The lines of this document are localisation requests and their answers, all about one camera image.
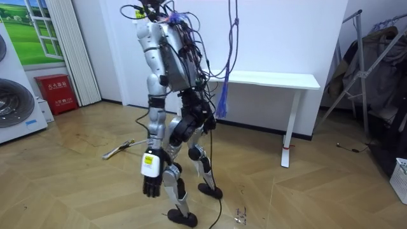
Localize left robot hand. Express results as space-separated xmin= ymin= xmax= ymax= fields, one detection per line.
xmin=140 ymin=147 xmax=173 ymax=198

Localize robot legs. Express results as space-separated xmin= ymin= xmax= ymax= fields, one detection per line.
xmin=162 ymin=114 xmax=224 ymax=228

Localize robot body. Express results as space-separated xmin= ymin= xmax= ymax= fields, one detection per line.
xmin=120 ymin=0 xmax=218 ymax=134

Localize red metal cabinet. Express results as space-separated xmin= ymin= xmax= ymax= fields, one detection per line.
xmin=34 ymin=73 xmax=79 ymax=116

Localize small white box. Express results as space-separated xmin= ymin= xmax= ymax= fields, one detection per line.
xmin=36 ymin=96 xmax=55 ymax=124

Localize white pleated folding screen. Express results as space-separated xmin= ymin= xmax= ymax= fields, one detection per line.
xmin=45 ymin=0 xmax=102 ymax=108

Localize white desk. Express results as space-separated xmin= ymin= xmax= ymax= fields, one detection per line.
xmin=176 ymin=69 xmax=321 ymax=169

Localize white washing machine tower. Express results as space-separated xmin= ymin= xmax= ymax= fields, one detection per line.
xmin=0 ymin=22 xmax=49 ymax=144

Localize grey metal drying rack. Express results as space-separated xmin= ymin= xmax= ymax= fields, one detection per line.
xmin=314 ymin=9 xmax=407 ymax=138

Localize grey brown hanging clothes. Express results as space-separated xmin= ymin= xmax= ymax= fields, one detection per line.
xmin=327 ymin=25 xmax=407 ymax=123

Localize white plastic basket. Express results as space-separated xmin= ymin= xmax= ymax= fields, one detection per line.
xmin=389 ymin=157 xmax=407 ymax=205

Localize black cable on floor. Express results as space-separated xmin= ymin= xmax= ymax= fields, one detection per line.
xmin=208 ymin=129 xmax=223 ymax=229

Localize cable bundle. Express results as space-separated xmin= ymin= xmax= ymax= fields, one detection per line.
xmin=214 ymin=0 xmax=240 ymax=120

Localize landscape window wall poster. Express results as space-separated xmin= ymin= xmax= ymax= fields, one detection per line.
xmin=0 ymin=0 xmax=65 ymax=67

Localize thin black plug cable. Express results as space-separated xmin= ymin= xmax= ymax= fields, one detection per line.
xmin=336 ymin=142 xmax=372 ymax=154

